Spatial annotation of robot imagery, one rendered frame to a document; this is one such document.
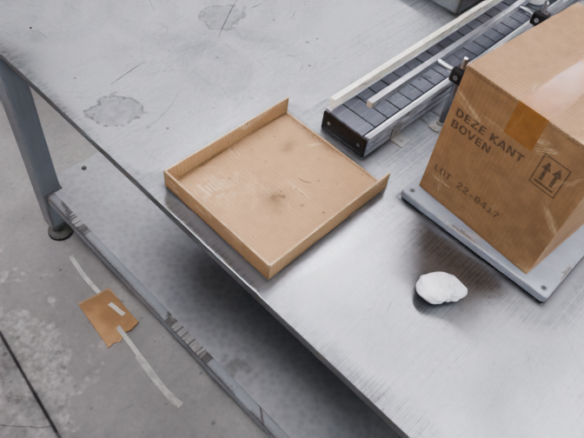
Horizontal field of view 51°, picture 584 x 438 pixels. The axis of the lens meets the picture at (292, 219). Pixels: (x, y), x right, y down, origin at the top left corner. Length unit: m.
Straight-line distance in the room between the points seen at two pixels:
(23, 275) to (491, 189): 1.47
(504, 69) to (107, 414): 1.32
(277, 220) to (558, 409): 0.52
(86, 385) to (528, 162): 1.32
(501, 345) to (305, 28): 0.83
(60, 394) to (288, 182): 1.00
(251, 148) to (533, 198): 0.50
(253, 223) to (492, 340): 0.42
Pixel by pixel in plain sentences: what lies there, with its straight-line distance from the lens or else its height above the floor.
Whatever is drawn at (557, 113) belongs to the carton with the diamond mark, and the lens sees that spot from 0.92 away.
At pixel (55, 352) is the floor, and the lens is 1.88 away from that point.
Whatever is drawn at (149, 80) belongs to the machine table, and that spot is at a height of 0.83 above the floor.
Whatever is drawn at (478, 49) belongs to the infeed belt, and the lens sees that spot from 1.42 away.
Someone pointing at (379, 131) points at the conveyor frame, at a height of 0.88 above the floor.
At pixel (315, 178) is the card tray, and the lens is 1.10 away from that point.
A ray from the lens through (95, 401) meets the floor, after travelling 1.80.
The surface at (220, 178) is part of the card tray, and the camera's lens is 1.09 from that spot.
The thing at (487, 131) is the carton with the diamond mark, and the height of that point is 1.04.
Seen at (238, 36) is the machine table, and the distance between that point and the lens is 1.40.
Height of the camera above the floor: 1.65
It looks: 52 degrees down
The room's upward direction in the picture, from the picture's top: 9 degrees clockwise
